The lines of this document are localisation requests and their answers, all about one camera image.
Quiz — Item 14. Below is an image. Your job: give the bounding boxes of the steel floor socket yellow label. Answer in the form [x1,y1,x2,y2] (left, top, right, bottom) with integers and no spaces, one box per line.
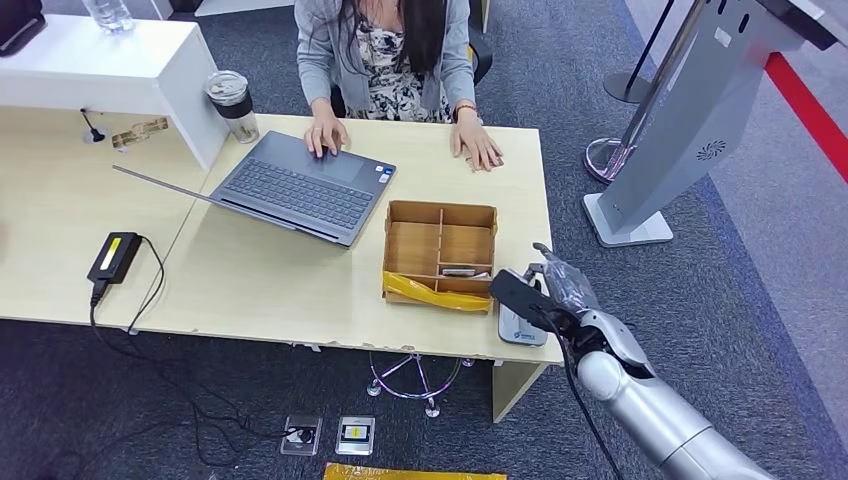
[334,415,376,457]

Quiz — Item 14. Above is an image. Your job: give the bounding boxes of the black mains cable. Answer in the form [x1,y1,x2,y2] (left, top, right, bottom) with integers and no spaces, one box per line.
[87,279,316,472]

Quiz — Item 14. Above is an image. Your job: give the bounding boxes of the chrome stanchion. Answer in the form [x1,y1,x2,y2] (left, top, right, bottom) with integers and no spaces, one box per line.
[584,0,707,185]

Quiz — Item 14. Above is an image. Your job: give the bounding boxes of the steel floor socket with plug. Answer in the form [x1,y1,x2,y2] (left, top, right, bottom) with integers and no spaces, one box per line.
[280,415,324,458]

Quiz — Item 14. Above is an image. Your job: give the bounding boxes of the person's left hand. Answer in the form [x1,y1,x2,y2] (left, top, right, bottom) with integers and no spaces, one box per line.
[450,117,505,174]

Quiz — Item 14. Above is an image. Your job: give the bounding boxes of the light wood side desk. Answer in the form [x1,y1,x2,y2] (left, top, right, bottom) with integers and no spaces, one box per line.
[0,105,211,331]

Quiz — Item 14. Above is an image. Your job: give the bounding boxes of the black device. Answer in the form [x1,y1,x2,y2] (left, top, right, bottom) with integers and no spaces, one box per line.
[0,0,48,59]

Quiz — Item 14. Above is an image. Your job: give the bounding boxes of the red barrier belt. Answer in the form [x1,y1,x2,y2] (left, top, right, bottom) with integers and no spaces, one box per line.
[763,51,848,185]

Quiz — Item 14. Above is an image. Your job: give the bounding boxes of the thin black adapter cable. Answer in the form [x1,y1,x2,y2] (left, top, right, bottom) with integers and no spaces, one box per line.
[124,235,166,335]

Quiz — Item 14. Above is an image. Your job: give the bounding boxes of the grey laptop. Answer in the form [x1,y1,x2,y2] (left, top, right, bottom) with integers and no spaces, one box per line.
[111,130,397,250]

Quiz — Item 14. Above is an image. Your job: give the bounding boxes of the black power adapter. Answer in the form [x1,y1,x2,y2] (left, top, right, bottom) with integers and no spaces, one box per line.
[86,232,143,286]

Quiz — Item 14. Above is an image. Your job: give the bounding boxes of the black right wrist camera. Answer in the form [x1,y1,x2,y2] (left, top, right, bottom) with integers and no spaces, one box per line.
[488,268,579,337]

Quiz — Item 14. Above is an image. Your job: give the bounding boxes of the black stanchion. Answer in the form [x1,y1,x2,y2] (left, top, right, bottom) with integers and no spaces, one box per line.
[602,0,675,105]

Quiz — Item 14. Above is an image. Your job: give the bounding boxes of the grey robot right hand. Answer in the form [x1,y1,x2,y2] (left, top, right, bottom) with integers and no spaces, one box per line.
[526,242,602,317]

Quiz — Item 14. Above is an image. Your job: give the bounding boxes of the person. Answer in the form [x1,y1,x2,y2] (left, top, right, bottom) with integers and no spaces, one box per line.
[293,0,505,174]

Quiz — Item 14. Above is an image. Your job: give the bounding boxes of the gold patterned card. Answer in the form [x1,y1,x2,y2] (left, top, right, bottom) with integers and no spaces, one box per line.
[110,117,170,150]

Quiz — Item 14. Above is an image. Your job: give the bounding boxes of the white desk riser shelf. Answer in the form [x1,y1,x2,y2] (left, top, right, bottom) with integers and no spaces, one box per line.
[0,14,230,172]

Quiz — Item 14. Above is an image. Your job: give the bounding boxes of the grey kiosk stand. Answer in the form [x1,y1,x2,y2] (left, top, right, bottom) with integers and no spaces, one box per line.
[582,0,848,249]

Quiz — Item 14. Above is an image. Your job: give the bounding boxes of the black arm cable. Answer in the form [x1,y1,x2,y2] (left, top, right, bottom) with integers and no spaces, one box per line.
[533,307,624,480]

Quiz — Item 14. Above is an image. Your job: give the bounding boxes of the yellow floor tape square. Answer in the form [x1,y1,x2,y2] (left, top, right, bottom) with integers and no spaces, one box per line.
[323,462,508,480]

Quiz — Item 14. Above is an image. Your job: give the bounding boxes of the white panel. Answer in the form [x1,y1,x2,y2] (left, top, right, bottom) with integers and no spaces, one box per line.
[193,0,297,19]

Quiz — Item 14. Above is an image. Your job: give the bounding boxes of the wooden compartment box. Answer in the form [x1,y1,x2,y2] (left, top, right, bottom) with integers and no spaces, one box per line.
[382,200,498,315]

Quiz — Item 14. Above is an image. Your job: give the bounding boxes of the clear tumbler with black band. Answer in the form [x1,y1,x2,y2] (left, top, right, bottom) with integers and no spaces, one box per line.
[202,70,260,146]

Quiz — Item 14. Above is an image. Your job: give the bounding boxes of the person's right hand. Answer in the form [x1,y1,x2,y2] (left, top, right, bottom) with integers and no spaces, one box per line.
[304,115,351,160]

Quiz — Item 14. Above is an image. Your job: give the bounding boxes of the clear water bottle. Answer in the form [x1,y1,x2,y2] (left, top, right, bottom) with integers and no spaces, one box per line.
[82,0,136,36]

